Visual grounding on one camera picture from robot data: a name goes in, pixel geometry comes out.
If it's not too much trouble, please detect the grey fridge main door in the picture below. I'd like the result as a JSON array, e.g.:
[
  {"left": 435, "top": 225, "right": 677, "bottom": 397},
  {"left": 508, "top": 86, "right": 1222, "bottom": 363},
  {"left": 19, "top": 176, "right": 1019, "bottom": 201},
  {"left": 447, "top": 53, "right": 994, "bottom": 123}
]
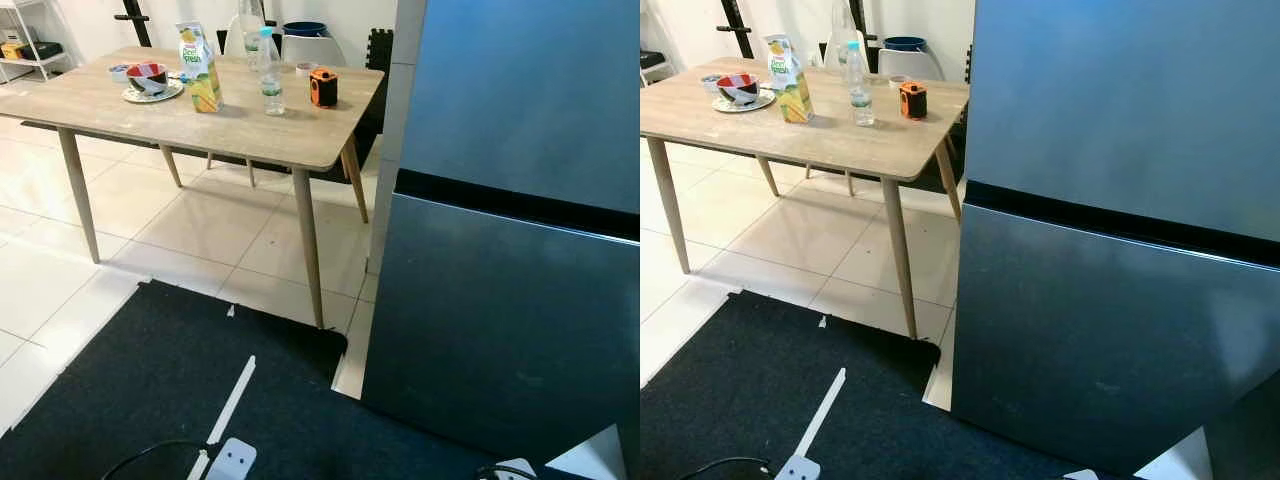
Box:
[
  {"left": 950, "top": 203, "right": 1280, "bottom": 479},
  {"left": 360, "top": 192, "right": 641, "bottom": 471}
]

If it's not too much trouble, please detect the clear bottle white cap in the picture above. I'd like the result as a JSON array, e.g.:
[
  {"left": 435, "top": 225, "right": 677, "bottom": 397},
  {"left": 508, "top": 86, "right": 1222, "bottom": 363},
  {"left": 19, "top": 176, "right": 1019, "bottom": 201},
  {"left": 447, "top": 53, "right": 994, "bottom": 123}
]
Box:
[
  {"left": 238, "top": 0, "right": 267, "bottom": 71},
  {"left": 830, "top": 0, "right": 859, "bottom": 76}
]

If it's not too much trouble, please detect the grey steel fridge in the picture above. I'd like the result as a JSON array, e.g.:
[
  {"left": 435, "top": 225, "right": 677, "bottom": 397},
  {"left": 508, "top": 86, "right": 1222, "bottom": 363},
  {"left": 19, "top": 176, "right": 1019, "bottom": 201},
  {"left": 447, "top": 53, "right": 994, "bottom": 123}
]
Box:
[
  {"left": 950, "top": 0, "right": 1280, "bottom": 479},
  {"left": 360, "top": 0, "right": 641, "bottom": 471}
]

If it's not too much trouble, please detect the grey fridge freezer door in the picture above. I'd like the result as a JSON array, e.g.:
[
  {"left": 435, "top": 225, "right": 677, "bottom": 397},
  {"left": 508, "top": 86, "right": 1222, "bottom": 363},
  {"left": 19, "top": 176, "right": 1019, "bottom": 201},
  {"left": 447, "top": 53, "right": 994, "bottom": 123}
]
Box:
[
  {"left": 965, "top": 0, "right": 1280, "bottom": 244},
  {"left": 397, "top": 0, "right": 641, "bottom": 216}
]

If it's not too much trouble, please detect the light wooden table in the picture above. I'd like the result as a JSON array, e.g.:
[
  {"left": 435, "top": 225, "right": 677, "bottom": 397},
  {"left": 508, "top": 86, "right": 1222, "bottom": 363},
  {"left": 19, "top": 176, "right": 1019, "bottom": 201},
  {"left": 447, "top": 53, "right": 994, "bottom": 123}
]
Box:
[
  {"left": 0, "top": 44, "right": 387, "bottom": 331},
  {"left": 640, "top": 56, "right": 972, "bottom": 342}
]

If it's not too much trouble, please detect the white shelf rack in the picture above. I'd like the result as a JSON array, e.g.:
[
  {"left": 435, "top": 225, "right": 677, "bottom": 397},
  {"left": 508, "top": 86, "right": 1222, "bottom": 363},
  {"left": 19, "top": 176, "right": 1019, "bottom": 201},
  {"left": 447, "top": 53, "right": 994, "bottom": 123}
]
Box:
[
  {"left": 0, "top": 0, "right": 73, "bottom": 83},
  {"left": 640, "top": 0, "right": 673, "bottom": 86}
]

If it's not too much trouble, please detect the red white black bowl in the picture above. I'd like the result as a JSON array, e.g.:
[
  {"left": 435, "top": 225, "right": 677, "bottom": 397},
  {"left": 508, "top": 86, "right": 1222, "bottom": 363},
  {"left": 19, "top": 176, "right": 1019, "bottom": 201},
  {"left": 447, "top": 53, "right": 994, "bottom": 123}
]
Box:
[
  {"left": 125, "top": 62, "right": 169, "bottom": 97},
  {"left": 716, "top": 73, "right": 760, "bottom": 107}
]

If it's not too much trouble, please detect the dark carpet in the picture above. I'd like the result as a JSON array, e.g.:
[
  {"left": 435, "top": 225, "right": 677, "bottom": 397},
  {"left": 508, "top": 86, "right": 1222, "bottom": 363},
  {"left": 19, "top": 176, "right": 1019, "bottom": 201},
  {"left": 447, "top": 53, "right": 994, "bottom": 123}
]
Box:
[
  {"left": 0, "top": 280, "right": 601, "bottom": 480},
  {"left": 640, "top": 290, "right": 1151, "bottom": 480}
]

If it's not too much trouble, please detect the white patterned plate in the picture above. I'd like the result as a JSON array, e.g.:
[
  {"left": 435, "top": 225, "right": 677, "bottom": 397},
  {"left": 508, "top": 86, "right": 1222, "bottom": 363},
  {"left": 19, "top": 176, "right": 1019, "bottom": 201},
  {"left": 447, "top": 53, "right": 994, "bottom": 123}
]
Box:
[
  {"left": 711, "top": 88, "right": 777, "bottom": 114},
  {"left": 121, "top": 78, "right": 186, "bottom": 104}
]

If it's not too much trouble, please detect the orange green juice carton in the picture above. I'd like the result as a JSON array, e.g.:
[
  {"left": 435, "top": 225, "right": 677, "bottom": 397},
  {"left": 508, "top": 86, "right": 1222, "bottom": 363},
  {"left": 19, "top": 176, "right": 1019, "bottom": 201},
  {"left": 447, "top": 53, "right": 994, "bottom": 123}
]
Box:
[
  {"left": 175, "top": 22, "right": 224, "bottom": 114},
  {"left": 765, "top": 34, "right": 815, "bottom": 125}
]

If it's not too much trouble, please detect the black metal stand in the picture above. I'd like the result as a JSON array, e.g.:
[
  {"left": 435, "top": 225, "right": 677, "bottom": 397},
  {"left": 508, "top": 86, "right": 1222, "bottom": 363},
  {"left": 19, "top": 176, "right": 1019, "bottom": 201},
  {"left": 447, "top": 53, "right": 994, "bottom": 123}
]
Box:
[
  {"left": 717, "top": 0, "right": 756, "bottom": 59},
  {"left": 113, "top": 0, "right": 154, "bottom": 48}
]

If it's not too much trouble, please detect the long white tape strip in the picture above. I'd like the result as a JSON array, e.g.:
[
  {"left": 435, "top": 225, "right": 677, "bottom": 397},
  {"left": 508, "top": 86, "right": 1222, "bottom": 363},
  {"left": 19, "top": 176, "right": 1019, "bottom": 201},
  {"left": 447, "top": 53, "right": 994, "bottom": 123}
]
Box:
[
  {"left": 205, "top": 355, "right": 258, "bottom": 446},
  {"left": 797, "top": 367, "right": 847, "bottom": 459}
]

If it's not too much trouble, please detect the white chair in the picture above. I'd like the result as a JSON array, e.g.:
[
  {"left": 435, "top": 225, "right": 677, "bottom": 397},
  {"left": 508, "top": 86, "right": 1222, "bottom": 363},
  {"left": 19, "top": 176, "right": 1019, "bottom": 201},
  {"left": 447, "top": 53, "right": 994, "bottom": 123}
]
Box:
[
  {"left": 280, "top": 33, "right": 348, "bottom": 69},
  {"left": 878, "top": 47, "right": 946, "bottom": 83},
  {"left": 818, "top": 28, "right": 871, "bottom": 71},
  {"left": 222, "top": 15, "right": 283, "bottom": 59}
]

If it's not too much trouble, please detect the clear bottle blue cap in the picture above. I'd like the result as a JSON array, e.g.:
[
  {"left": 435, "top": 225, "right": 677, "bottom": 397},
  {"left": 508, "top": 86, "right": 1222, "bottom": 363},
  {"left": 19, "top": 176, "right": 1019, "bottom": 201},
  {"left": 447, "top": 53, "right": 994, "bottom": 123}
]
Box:
[
  {"left": 845, "top": 40, "right": 876, "bottom": 128},
  {"left": 256, "top": 26, "right": 286, "bottom": 117}
]

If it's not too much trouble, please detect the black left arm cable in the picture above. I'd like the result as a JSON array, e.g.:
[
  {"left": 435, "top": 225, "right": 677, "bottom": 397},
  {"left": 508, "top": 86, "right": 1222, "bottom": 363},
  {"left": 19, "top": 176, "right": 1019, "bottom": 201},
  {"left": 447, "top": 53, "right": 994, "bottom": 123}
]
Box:
[
  {"left": 690, "top": 455, "right": 786, "bottom": 480},
  {"left": 100, "top": 438, "right": 211, "bottom": 480}
]

